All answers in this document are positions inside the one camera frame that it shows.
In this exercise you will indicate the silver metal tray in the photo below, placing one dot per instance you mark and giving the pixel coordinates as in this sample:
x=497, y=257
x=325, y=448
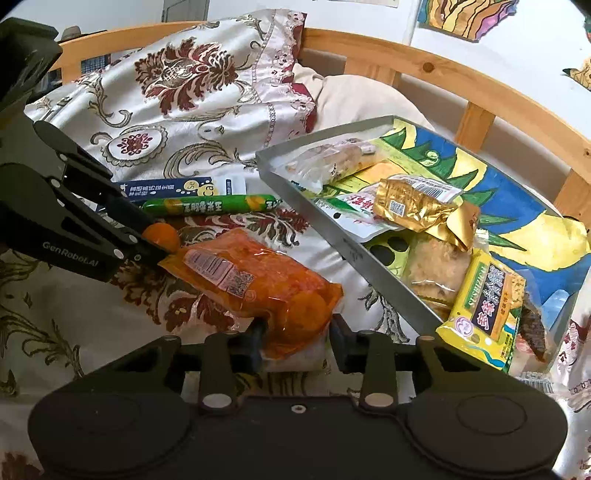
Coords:
x=378, y=277

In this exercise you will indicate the large pink white snack packet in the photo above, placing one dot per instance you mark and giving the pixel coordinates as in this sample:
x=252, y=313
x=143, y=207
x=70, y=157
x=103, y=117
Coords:
x=355, y=207

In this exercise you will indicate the yellow green snack packet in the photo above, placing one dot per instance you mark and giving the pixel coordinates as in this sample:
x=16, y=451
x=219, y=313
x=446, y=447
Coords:
x=485, y=309

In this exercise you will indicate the beige pillow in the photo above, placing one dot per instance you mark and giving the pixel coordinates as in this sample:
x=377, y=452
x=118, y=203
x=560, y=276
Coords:
x=369, y=97

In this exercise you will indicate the yellow wall drawing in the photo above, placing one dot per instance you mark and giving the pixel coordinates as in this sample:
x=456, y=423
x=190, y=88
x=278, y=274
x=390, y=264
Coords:
x=582, y=74

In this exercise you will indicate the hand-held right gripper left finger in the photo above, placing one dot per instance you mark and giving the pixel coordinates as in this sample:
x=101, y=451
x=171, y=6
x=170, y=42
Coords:
x=256, y=344

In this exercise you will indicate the orange snack packet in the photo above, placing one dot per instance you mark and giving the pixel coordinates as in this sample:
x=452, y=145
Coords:
x=268, y=281

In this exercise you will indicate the green sausage stick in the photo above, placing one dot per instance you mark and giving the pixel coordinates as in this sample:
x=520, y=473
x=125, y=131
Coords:
x=207, y=204

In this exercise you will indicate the clear wrapped cake packet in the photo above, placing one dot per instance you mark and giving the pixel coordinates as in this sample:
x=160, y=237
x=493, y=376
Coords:
x=332, y=161

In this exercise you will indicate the blue white tablet box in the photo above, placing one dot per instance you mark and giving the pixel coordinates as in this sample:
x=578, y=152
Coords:
x=184, y=187

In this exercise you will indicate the dark brown snack packet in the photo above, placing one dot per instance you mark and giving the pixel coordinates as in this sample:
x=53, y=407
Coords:
x=535, y=327

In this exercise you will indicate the dinosaur painting paper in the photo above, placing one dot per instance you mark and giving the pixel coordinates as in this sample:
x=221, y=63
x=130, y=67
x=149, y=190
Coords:
x=517, y=207

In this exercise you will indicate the colourful wall painting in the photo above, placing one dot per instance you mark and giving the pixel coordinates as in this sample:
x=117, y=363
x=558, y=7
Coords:
x=466, y=16

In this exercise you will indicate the meat floss bread packet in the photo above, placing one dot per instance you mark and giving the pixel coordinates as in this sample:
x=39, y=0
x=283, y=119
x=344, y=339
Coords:
x=436, y=272

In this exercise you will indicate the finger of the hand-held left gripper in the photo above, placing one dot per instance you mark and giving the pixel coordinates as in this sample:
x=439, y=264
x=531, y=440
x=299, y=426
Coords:
x=138, y=251
x=78, y=154

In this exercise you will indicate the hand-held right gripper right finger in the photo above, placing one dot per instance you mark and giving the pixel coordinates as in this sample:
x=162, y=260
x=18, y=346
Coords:
x=339, y=344

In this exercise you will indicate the small orange ball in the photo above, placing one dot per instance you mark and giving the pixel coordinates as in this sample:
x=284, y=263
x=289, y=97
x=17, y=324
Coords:
x=161, y=236

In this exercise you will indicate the gold foil snack packet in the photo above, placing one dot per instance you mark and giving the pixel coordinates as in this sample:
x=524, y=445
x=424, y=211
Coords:
x=420, y=203

